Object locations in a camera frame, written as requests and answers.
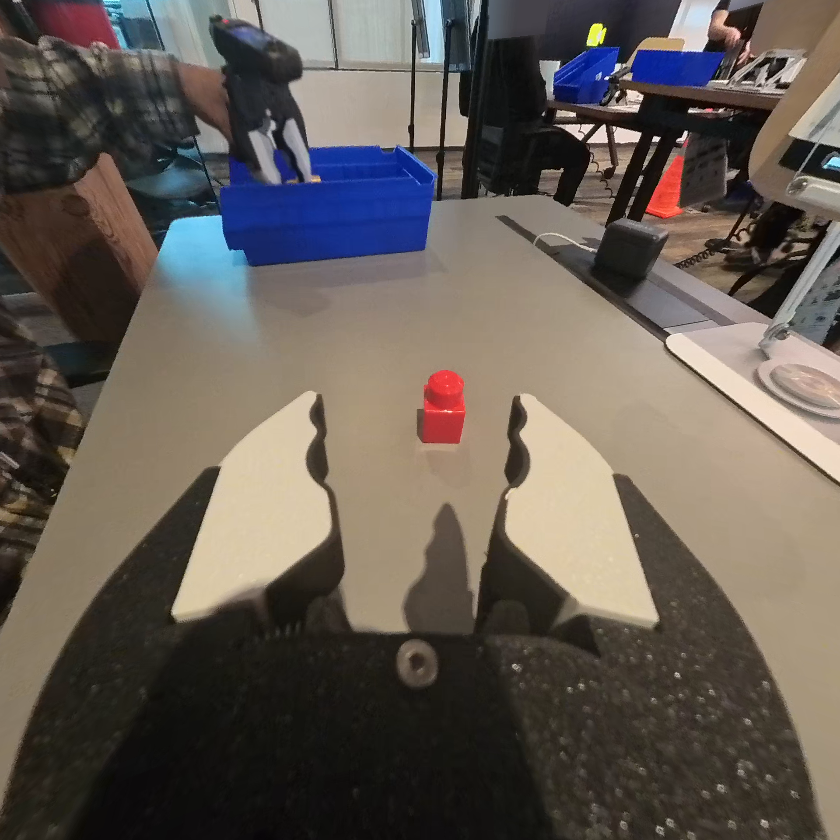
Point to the red one-stud block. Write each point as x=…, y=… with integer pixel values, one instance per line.
x=441, y=413

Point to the blue plastic bin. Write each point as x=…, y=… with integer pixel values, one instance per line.
x=328, y=210

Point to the small blue storage bin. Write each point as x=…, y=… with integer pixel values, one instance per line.
x=584, y=75
x=676, y=65

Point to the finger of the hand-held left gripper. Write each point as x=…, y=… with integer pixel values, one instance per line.
x=298, y=154
x=264, y=157

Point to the person's left forearm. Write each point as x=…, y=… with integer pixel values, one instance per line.
x=85, y=111

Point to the red fire extinguisher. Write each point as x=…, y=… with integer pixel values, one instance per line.
x=72, y=19

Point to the black cube charger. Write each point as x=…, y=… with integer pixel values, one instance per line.
x=630, y=249

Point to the person's left hand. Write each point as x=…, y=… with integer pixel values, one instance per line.
x=203, y=98

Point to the orange traffic cone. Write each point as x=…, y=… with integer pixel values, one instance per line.
x=669, y=190

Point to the wooden table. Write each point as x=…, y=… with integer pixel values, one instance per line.
x=689, y=98

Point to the wooden pillar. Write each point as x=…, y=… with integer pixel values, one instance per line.
x=72, y=249

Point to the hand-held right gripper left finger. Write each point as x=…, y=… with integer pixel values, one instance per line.
x=262, y=525

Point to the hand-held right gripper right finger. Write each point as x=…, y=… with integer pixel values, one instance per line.
x=571, y=525

